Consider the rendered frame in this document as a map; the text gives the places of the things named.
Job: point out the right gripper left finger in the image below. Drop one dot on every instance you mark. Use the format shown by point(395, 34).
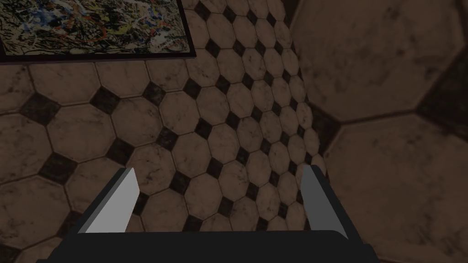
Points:
point(114, 204)

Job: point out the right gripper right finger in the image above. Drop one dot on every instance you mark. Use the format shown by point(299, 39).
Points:
point(321, 204)

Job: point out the black framed splatter painting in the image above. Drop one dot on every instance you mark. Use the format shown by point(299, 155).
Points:
point(91, 25)

